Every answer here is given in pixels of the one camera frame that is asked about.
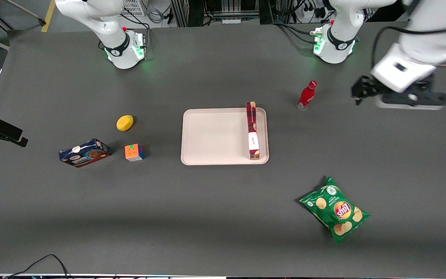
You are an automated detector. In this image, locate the red cookie box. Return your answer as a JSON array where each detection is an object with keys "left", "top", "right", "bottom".
[{"left": 245, "top": 101, "right": 261, "bottom": 160}]

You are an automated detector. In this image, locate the blue cookie box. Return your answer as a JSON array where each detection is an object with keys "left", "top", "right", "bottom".
[{"left": 58, "top": 138, "right": 111, "bottom": 168}]

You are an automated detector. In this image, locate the pink plastic tray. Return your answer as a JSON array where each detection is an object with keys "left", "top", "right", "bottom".
[{"left": 180, "top": 107, "right": 269, "bottom": 166}]

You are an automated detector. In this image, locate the red soda bottle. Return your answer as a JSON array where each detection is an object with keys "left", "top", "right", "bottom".
[{"left": 297, "top": 80, "right": 318, "bottom": 111}]

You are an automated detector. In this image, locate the white power strip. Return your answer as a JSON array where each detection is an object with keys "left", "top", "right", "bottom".
[{"left": 302, "top": 7, "right": 326, "bottom": 21}]

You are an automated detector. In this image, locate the yellow lemon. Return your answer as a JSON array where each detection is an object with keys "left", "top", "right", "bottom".
[{"left": 116, "top": 115, "right": 134, "bottom": 132}]

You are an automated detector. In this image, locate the green chips bag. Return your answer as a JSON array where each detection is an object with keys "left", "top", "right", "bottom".
[{"left": 299, "top": 176, "right": 371, "bottom": 244}]

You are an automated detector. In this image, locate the colourful puzzle cube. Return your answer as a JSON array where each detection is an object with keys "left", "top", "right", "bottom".
[{"left": 125, "top": 144, "right": 145, "bottom": 162}]

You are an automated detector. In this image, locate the aluminium equipment rack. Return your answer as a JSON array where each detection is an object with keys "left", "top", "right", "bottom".
[{"left": 170, "top": 0, "right": 261, "bottom": 27}]

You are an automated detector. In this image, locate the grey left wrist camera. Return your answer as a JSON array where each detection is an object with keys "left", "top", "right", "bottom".
[{"left": 376, "top": 91, "right": 446, "bottom": 111}]

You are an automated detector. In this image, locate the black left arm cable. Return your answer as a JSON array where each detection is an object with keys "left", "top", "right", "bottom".
[{"left": 370, "top": 25, "right": 446, "bottom": 71}]

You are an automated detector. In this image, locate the black base cable bundle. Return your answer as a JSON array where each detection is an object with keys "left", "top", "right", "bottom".
[{"left": 270, "top": 20, "right": 321, "bottom": 45}]

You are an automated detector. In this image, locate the thin black table-edge cable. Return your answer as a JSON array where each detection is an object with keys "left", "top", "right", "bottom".
[{"left": 5, "top": 254, "right": 70, "bottom": 279}]

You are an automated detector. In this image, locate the coiled grey cable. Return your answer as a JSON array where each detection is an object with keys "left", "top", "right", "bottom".
[{"left": 146, "top": 7, "right": 166, "bottom": 24}]

